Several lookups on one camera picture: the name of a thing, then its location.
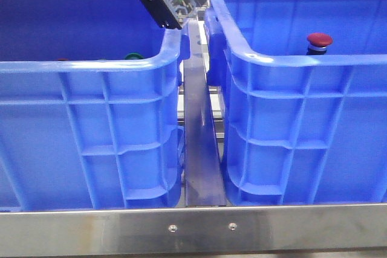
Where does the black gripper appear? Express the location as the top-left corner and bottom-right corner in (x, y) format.
(140, 0), (207, 30)

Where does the red mushroom push button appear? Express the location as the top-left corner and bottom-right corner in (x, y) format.
(307, 33), (333, 55)

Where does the green mushroom push button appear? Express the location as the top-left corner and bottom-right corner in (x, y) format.
(125, 53), (144, 60)

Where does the left blue plastic crate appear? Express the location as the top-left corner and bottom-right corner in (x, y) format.
(1, 0), (190, 212)

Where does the blue plastic crate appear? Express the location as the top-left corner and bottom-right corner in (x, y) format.
(205, 0), (386, 205)
(1, 0), (190, 212)

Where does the right blue plastic crate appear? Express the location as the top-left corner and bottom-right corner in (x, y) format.
(205, 0), (386, 205)

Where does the steel centre divider bar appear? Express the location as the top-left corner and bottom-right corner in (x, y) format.
(183, 19), (227, 207)

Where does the steel front rack rail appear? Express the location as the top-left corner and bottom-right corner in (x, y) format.
(1, 204), (386, 257)

